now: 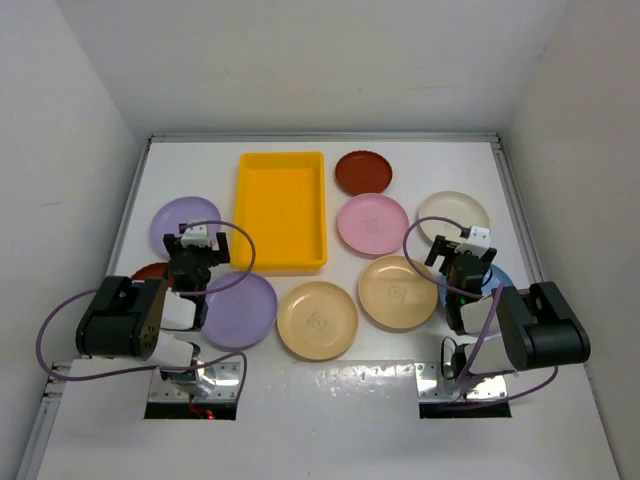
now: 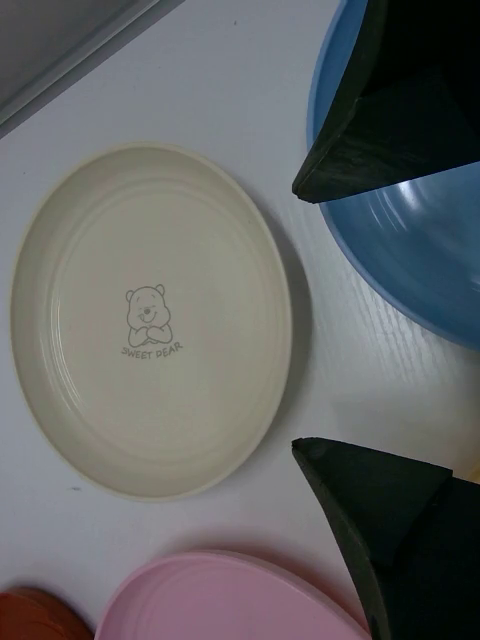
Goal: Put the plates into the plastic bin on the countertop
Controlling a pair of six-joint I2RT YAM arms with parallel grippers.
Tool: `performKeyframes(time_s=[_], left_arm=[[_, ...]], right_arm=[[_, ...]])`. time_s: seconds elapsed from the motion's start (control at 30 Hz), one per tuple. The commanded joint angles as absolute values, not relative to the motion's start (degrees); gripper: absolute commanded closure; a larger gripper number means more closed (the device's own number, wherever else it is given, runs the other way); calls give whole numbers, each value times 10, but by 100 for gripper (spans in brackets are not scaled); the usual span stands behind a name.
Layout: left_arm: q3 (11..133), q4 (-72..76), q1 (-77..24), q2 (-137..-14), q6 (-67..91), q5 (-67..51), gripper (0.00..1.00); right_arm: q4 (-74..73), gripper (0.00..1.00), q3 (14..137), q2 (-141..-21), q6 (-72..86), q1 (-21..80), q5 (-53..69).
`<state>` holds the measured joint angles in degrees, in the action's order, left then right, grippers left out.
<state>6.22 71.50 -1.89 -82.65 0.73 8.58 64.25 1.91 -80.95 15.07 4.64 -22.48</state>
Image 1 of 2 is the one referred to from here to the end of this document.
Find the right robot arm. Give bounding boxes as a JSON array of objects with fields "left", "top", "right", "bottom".
[{"left": 425, "top": 228, "right": 591, "bottom": 396}]

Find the metal base plate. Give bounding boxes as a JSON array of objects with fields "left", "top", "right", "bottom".
[
  {"left": 148, "top": 361, "right": 243, "bottom": 403},
  {"left": 414, "top": 362, "right": 507, "bottom": 404}
]

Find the tan plate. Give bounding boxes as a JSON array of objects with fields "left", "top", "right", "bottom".
[
  {"left": 276, "top": 281, "right": 359, "bottom": 361},
  {"left": 358, "top": 255, "right": 438, "bottom": 331}
]

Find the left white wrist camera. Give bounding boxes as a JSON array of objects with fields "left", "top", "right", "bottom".
[{"left": 180, "top": 225, "right": 211, "bottom": 248}]

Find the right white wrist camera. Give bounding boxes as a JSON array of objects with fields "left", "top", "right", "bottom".
[{"left": 455, "top": 225, "right": 491, "bottom": 257}]

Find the cream white plate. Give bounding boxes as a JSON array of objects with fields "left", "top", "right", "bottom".
[{"left": 418, "top": 191, "right": 490, "bottom": 243}]

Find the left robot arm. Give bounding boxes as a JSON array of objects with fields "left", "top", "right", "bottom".
[{"left": 75, "top": 227, "right": 230, "bottom": 384}]

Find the dark red plate top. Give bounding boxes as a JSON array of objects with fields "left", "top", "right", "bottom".
[{"left": 334, "top": 150, "right": 393, "bottom": 196}]

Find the dark red plate left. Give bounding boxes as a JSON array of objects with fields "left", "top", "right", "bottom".
[{"left": 131, "top": 262, "right": 174, "bottom": 288}]

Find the purple plate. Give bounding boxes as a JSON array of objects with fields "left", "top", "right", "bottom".
[
  {"left": 201, "top": 273, "right": 278, "bottom": 349},
  {"left": 149, "top": 196, "right": 221, "bottom": 259}
]

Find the light blue plate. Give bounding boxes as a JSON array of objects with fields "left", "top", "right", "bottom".
[{"left": 438, "top": 264, "right": 514, "bottom": 308}]

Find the dark red plate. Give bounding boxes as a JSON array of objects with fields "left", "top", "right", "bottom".
[
  {"left": 334, "top": 150, "right": 393, "bottom": 196},
  {"left": 131, "top": 262, "right": 174, "bottom": 288}
]

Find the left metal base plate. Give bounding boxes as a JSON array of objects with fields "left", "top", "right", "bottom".
[{"left": 148, "top": 361, "right": 243, "bottom": 403}]

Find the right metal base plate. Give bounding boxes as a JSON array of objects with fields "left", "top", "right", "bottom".
[{"left": 414, "top": 362, "right": 507, "bottom": 404}]

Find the pink plate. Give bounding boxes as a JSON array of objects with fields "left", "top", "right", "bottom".
[{"left": 337, "top": 193, "right": 409, "bottom": 256}]

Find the yellow plastic bin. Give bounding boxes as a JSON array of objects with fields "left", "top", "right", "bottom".
[{"left": 231, "top": 152, "right": 328, "bottom": 272}]

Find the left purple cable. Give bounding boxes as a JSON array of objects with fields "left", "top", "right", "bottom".
[{"left": 36, "top": 220, "right": 259, "bottom": 385}]

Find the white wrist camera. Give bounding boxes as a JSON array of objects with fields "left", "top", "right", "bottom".
[
  {"left": 455, "top": 225, "right": 491, "bottom": 257},
  {"left": 180, "top": 225, "right": 211, "bottom": 248}
]

